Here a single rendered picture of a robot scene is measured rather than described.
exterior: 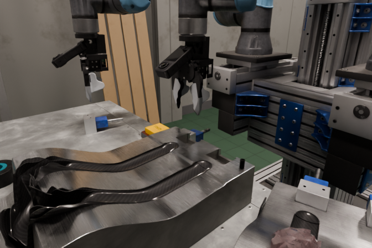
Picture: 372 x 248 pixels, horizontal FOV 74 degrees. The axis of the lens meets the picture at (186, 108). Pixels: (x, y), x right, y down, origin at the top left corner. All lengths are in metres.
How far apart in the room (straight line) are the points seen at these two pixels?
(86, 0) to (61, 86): 1.84
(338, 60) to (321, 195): 0.58
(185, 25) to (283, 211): 0.46
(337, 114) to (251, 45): 0.45
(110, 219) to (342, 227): 0.36
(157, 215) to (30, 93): 2.28
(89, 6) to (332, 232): 0.79
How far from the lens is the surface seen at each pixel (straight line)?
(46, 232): 0.36
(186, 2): 0.65
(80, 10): 0.83
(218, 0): 0.64
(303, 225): 0.49
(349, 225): 0.51
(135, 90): 2.36
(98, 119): 0.91
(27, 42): 2.53
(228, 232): 0.51
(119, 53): 2.31
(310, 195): 0.51
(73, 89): 2.63
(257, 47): 1.04
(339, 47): 0.98
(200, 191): 0.45
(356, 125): 0.72
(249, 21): 1.04
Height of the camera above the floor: 1.16
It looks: 19 degrees down
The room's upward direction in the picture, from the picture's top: straight up
